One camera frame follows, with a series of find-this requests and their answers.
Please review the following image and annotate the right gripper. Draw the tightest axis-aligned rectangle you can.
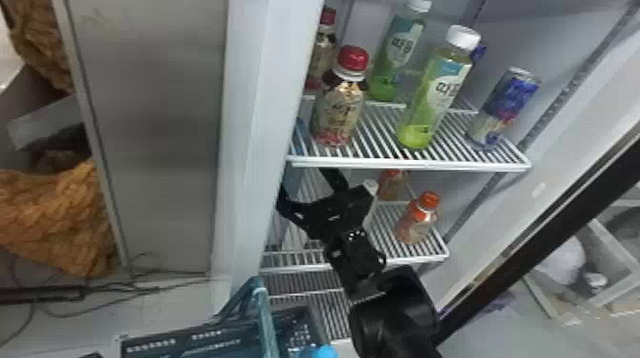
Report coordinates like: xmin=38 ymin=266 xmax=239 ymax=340
xmin=274 ymin=167 xmax=370 ymax=249

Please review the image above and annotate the orange bottle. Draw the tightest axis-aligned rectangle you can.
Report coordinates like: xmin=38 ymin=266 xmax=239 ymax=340
xmin=376 ymin=169 xmax=412 ymax=202
xmin=393 ymin=190 xmax=442 ymax=246

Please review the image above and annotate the brown bottle with red cap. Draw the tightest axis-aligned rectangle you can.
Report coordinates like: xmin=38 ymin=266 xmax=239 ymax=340
xmin=304 ymin=7 xmax=340 ymax=92
xmin=309 ymin=45 xmax=371 ymax=149

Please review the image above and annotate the green bottle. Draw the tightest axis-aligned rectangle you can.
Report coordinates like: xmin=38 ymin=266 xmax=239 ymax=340
xmin=367 ymin=0 xmax=433 ymax=102
xmin=396 ymin=24 xmax=482 ymax=150

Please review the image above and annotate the white fridge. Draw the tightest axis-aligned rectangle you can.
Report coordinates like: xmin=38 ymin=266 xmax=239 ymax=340
xmin=51 ymin=0 xmax=640 ymax=346

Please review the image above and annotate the blue basket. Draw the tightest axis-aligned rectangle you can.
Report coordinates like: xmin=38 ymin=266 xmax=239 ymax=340
xmin=118 ymin=276 xmax=342 ymax=358

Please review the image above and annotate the blue can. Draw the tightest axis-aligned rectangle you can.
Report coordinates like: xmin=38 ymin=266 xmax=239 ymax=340
xmin=466 ymin=67 xmax=542 ymax=150

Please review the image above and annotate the fridge door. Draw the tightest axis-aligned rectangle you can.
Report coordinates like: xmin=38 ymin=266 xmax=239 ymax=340
xmin=430 ymin=119 xmax=640 ymax=348

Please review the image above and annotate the orange woven cloth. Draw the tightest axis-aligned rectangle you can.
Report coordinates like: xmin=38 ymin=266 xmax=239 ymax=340
xmin=0 ymin=0 xmax=76 ymax=95
xmin=0 ymin=158 xmax=119 ymax=279

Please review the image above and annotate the black cable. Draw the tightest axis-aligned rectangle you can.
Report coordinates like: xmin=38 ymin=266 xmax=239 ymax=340
xmin=0 ymin=267 xmax=213 ymax=348

